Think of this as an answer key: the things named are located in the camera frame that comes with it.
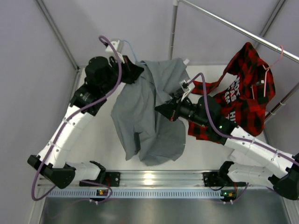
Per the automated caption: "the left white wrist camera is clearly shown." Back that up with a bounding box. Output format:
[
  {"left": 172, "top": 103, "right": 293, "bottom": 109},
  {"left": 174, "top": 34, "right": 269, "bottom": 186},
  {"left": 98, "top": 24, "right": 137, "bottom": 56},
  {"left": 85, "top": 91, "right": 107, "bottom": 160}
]
[{"left": 105, "top": 39, "right": 125, "bottom": 63}]

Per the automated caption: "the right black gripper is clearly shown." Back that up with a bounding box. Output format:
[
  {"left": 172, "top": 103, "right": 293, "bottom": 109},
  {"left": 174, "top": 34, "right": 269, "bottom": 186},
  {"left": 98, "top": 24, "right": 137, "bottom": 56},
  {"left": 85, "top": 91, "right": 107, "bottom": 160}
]
[{"left": 155, "top": 93, "right": 209, "bottom": 128}]

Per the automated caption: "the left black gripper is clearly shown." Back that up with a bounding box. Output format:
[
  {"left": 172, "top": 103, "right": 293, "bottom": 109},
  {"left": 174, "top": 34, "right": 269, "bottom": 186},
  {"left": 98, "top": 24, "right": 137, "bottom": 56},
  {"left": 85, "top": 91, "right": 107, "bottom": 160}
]
[{"left": 101, "top": 55, "right": 144, "bottom": 94}]

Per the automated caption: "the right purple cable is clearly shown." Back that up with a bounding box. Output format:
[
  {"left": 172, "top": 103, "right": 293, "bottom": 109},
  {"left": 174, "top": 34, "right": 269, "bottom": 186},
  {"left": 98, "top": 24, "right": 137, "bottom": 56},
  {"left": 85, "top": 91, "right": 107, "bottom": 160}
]
[{"left": 186, "top": 72, "right": 299, "bottom": 203}]

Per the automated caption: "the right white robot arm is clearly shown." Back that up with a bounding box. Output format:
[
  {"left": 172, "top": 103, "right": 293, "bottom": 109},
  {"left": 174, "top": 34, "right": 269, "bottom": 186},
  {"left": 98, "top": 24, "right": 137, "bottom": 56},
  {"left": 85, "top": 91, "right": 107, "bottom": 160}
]
[{"left": 155, "top": 96, "right": 299, "bottom": 200}]

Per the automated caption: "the grey button shirt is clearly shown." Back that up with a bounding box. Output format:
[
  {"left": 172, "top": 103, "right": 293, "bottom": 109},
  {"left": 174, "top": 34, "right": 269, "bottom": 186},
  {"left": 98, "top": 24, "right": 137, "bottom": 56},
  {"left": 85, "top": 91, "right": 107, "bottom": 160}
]
[{"left": 111, "top": 58, "right": 189, "bottom": 166}]

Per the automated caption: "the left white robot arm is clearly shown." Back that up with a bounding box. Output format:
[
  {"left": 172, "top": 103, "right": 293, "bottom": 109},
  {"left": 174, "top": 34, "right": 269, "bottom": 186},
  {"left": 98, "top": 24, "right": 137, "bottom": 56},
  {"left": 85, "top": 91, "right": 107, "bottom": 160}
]
[{"left": 28, "top": 56, "right": 119, "bottom": 189}]

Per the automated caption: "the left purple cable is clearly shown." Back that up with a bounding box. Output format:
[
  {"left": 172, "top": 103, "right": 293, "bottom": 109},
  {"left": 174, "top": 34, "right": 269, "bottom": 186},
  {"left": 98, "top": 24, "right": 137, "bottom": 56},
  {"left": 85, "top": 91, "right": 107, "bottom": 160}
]
[{"left": 31, "top": 35, "right": 123, "bottom": 204}]

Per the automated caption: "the pink plastic hanger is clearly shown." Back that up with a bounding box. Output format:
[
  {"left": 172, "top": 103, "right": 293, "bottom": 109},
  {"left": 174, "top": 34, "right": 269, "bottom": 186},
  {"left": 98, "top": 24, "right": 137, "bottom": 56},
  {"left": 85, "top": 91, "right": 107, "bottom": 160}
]
[{"left": 263, "top": 45, "right": 284, "bottom": 97}]

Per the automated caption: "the aluminium mounting rail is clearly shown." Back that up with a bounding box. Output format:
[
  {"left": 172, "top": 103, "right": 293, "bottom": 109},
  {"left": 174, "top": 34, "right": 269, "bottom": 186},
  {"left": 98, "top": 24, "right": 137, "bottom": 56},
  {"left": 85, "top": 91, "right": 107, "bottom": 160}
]
[{"left": 37, "top": 169, "right": 292, "bottom": 189}]

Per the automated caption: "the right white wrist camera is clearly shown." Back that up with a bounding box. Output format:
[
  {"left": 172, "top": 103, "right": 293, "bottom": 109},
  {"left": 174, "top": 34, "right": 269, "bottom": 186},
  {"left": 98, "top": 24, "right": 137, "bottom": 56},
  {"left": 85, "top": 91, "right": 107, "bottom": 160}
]
[{"left": 180, "top": 79, "right": 195, "bottom": 101}]

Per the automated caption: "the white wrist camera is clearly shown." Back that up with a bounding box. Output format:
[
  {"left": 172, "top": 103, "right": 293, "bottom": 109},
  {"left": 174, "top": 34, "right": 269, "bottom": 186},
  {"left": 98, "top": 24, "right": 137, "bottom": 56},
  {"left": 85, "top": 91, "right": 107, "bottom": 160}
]
[
  {"left": 180, "top": 79, "right": 195, "bottom": 101},
  {"left": 105, "top": 39, "right": 125, "bottom": 63}
]

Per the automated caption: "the red black plaid shirt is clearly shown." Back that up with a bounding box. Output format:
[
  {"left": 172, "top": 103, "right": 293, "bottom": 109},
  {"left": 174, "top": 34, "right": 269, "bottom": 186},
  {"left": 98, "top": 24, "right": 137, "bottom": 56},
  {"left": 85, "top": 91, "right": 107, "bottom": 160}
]
[{"left": 186, "top": 42, "right": 276, "bottom": 142}]

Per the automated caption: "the slotted cable duct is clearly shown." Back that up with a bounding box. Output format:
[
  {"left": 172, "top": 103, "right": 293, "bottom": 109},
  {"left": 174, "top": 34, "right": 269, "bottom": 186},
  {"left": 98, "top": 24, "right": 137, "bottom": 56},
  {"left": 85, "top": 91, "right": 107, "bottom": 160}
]
[{"left": 48, "top": 188, "right": 224, "bottom": 199}]

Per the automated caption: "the light blue plastic hanger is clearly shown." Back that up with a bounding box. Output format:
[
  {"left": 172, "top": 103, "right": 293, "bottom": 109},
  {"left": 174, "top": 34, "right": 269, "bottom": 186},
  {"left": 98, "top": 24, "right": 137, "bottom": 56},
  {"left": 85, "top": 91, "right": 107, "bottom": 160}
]
[{"left": 122, "top": 40, "right": 146, "bottom": 65}]

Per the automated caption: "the metal clothes rack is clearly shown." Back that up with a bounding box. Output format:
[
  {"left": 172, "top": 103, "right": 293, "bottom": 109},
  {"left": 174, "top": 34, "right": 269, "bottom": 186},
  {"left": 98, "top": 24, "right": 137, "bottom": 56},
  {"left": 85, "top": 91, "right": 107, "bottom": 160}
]
[{"left": 167, "top": 0, "right": 299, "bottom": 122}]

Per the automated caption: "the purple cable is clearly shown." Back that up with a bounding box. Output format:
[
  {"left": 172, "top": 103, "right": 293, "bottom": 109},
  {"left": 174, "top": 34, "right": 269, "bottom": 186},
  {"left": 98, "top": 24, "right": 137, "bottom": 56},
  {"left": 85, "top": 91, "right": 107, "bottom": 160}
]
[
  {"left": 31, "top": 35, "right": 123, "bottom": 204},
  {"left": 186, "top": 72, "right": 299, "bottom": 203}
]

